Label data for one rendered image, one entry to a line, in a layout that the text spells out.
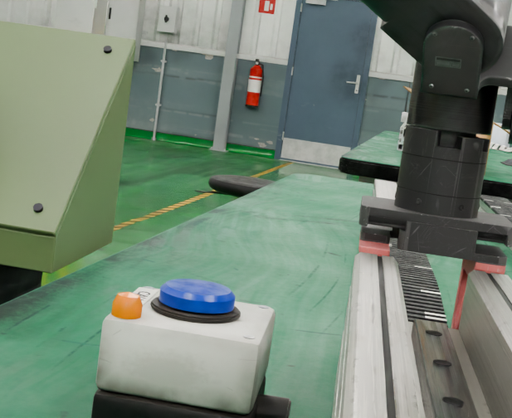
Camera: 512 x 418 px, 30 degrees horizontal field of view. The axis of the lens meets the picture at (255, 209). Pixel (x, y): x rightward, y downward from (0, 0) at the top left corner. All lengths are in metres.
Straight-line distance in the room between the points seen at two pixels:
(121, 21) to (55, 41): 11.07
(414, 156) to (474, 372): 0.17
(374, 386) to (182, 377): 0.15
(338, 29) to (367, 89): 0.81
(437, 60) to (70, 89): 0.43
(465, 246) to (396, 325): 0.21
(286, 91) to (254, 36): 0.80
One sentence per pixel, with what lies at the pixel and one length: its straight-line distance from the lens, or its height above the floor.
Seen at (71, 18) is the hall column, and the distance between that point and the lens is 6.99.
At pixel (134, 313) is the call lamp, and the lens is 0.47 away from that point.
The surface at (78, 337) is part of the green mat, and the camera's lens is 0.64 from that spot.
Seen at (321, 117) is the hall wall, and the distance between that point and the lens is 11.64.
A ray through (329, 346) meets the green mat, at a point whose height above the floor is 0.78.
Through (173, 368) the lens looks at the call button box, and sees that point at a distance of 0.47.
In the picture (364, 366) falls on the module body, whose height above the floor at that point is 0.86.
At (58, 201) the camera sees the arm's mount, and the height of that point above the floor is 0.84.
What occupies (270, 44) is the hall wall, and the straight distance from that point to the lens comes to 11.80.
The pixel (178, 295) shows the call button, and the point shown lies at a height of 0.85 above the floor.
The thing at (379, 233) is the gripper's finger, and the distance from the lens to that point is 0.66.
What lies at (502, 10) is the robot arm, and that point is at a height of 1.02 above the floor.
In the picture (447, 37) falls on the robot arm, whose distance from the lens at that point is 0.57.
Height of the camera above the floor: 0.97
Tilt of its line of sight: 8 degrees down
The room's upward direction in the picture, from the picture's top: 8 degrees clockwise
